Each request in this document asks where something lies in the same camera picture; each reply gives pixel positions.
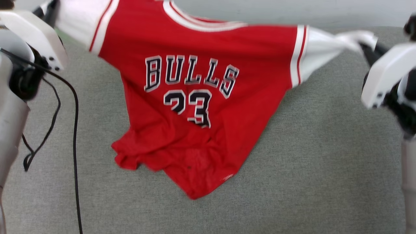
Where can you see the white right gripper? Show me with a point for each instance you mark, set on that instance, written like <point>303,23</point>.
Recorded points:
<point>386,71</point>

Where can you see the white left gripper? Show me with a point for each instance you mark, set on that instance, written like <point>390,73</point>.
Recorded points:
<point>35,35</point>

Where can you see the red Bulls basketball jersey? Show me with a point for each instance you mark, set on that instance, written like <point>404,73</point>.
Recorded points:
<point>201,97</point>

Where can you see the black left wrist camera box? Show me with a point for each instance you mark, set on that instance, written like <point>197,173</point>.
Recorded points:
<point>6,3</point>

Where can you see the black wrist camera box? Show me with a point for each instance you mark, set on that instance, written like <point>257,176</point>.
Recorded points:
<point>6,3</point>
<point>411,27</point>

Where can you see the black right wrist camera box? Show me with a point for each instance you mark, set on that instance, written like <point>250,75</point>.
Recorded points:
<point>411,27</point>

